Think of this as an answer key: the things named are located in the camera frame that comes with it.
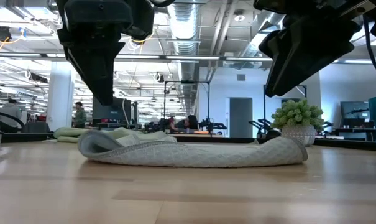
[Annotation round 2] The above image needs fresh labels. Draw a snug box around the black metal frame rig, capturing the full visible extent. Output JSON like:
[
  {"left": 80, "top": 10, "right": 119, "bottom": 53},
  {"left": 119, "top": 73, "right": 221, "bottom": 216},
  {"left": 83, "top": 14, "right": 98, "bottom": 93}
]
[{"left": 263, "top": 83, "right": 308, "bottom": 138}]

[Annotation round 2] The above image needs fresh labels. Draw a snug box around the black ceiling device yellow cable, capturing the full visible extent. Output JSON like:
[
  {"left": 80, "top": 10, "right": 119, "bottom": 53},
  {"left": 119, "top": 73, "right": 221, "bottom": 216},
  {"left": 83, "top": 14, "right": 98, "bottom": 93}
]
[{"left": 0, "top": 26, "right": 12, "bottom": 43}]

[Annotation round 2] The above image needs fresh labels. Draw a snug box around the green plant in white pot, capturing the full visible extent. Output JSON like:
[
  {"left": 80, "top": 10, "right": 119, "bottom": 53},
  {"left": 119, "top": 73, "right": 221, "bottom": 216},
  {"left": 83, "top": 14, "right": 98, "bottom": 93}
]
[{"left": 270, "top": 98, "right": 326, "bottom": 147}]

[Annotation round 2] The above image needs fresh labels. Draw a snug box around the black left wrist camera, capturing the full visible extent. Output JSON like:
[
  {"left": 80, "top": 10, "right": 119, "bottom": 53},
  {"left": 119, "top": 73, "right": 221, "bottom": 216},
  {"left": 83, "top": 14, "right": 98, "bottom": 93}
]
[{"left": 121, "top": 0, "right": 156, "bottom": 41}]

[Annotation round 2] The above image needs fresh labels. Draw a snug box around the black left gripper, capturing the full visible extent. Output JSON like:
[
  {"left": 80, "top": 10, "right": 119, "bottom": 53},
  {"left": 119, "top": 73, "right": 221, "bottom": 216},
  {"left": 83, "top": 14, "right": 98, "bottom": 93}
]
[{"left": 56, "top": 0, "right": 134, "bottom": 106}]

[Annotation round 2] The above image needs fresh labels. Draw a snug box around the person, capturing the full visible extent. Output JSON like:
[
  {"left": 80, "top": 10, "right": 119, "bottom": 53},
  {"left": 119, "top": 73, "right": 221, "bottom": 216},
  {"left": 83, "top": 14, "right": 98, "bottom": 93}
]
[
  {"left": 74, "top": 101, "right": 88, "bottom": 129},
  {"left": 1, "top": 98, "right": 24, "bottom": 121},
  {"left": 169, "top": 114, "right": 199, "bottom": 134}
]

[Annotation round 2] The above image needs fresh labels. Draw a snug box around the ribbed silver ventilation duct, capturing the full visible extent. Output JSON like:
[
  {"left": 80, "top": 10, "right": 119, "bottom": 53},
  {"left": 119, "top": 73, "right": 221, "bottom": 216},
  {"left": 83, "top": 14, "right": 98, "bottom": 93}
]
[{"left": 166, "top": 2, "right": 201, "bottom": 116}]

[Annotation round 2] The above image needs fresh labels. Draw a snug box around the long ceiling light strip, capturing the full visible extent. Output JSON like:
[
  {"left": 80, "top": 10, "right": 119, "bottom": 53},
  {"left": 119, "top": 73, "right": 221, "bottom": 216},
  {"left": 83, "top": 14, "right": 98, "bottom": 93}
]
[{"left": 0, "top": 52, "right": 376, "bottom": 65}]

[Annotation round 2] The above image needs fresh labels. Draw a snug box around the light green towel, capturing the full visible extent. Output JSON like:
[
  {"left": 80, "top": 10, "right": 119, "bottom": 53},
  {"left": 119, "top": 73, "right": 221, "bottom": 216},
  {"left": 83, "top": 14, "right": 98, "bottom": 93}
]
[{"left": 53, "top": 126, "right": 178, "bottom": 147}]

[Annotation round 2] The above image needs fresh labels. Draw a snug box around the black desk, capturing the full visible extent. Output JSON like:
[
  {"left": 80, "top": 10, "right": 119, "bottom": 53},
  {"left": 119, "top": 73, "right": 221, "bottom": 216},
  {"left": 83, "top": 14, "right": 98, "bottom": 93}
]
[{"left": 332, "top": 127, "right": 376, "bottom": 137}]

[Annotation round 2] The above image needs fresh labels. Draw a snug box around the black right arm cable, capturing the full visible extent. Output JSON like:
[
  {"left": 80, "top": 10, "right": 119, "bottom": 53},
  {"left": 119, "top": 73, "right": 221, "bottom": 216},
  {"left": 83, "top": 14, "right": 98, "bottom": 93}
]
[{"left": 363, "top": 15, "right": 376, "bottom": 85}]

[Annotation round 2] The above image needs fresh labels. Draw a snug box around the grey door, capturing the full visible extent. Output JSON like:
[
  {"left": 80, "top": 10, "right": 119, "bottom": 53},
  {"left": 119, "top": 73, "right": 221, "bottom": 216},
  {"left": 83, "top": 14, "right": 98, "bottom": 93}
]
[{"left": 229, "top": 97, "right": 254, "bottom": 138}]

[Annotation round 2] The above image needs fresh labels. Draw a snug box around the black curved hose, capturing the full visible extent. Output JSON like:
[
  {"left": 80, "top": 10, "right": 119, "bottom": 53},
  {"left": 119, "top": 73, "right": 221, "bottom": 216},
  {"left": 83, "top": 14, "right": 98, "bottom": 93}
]
[{"left": 0, "top": 108, "right": 25, "bottom": 133}]

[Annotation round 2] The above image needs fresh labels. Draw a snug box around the white building column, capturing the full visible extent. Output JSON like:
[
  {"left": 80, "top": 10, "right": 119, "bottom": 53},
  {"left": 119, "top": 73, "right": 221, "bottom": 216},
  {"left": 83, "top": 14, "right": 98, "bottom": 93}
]
[{"left": 46, "top": 60, "right": 76, "bottom": 132}]

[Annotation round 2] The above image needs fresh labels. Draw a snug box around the large black monitor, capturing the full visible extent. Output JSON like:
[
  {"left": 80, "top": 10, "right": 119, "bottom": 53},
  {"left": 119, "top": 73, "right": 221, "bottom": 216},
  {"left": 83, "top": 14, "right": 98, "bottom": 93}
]
[{"left": 92, "top": 96, "right": 132, "bottom": 123}]

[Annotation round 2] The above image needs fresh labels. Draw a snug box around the dark grey chair back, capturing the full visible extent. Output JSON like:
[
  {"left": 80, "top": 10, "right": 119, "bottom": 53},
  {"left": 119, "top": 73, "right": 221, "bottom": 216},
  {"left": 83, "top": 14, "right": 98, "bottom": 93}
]
[{"left": 22, "top": 121, "right": 51, "bottom": 134}]

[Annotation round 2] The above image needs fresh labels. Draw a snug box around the smooth silver ventilation duct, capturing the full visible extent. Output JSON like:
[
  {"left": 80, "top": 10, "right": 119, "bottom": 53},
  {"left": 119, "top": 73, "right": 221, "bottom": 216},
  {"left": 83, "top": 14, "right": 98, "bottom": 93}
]
[{"left": 229, "top": 0, "right": 300, "bottom": 70}]

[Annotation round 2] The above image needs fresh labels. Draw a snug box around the black monitor lit screen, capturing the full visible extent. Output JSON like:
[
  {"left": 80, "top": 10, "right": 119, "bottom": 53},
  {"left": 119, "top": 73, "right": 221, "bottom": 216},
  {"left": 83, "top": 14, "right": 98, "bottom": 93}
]
[{"left": 340, "top": 101, "right": 370, "bottom": 128}]

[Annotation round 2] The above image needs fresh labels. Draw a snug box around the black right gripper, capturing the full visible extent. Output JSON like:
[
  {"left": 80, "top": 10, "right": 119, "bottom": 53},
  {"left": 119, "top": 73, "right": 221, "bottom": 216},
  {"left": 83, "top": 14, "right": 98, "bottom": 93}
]
[{"left": 258, "top": 14, "right": 363, "bottom": 98}]

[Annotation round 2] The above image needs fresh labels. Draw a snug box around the grey waffle towel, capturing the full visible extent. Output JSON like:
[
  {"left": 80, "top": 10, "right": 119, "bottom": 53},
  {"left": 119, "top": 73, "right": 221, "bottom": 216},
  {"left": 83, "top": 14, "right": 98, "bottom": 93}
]
[{"left": 78, "top": 129, "right": 309, "bottom": 169}]

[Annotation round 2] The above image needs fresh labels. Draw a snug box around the black table edge rail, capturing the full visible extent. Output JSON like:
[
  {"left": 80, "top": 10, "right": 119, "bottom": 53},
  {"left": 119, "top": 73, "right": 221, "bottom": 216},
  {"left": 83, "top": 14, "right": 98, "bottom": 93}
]
[{"left": 0, "top": 132, "right": 376, "bottom": 153}]

